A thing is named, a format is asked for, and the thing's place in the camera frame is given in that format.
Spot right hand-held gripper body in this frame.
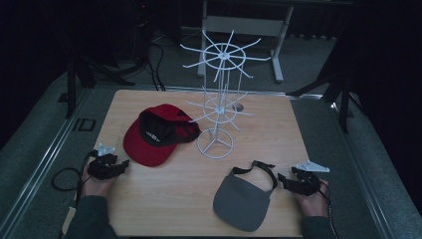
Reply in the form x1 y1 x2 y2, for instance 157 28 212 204
293 160 331 197

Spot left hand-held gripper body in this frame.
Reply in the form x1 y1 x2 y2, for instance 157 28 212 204
87 142 124 181

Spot red baseball cap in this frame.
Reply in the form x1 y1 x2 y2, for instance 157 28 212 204
122 103 202 168

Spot grey sun visor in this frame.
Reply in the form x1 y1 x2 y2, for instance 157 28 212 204
212 159 279 233

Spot white wire hat rack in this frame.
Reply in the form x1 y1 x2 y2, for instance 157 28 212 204
179 29 272 160

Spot person's left hand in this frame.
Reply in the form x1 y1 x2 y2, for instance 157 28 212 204
81 164 118 197

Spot person's right hand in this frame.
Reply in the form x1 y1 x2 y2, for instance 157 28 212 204
295 180 329 218

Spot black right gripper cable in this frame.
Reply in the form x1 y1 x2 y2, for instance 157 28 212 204
318 180 339 239

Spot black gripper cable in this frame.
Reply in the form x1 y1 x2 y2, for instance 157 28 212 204
318 180 339 239
51 149 100 208

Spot black floor bracket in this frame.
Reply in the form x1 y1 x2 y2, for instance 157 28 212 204
72 118 98 132

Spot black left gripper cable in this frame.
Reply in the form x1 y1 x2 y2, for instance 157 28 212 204
51 149 100 208

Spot aluminium floor rail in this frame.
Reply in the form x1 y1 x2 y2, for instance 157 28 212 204
331 99 396 239
0 88 94 239

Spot black floor cables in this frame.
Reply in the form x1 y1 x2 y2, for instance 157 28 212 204
145 33 167 92

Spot white metal desk frame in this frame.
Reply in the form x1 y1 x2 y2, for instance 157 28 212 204
197 0 295 84

